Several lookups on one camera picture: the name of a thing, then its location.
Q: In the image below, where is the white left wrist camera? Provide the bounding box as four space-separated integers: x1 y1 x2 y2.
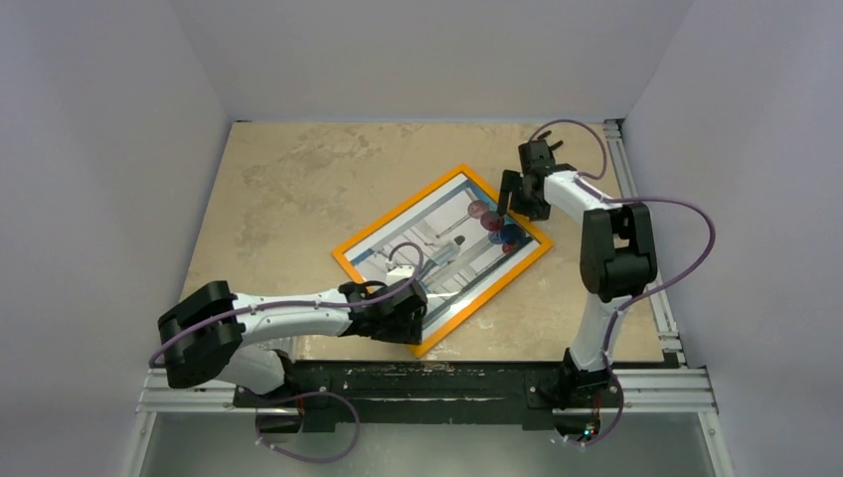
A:
384 264 416 285

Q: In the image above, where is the purple cable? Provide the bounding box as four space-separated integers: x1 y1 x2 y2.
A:
526 118 718 449
147 241 426 465

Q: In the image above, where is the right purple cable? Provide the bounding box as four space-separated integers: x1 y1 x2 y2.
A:
526 118 718 449

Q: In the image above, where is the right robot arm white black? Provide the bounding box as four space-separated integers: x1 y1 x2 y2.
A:
497 139 657 406

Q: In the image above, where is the aluminium extrusion rail front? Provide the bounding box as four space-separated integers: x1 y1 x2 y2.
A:
137 368 718 413

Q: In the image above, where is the orange wooden picture frame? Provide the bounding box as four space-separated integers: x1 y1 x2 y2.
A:
331 163 555 360

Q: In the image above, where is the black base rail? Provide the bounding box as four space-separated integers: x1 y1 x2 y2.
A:
233 361 622 434

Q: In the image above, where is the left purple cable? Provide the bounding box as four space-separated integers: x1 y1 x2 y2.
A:
147 241 426 465

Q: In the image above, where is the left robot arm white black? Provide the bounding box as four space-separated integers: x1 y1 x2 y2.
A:
148 265 427 406

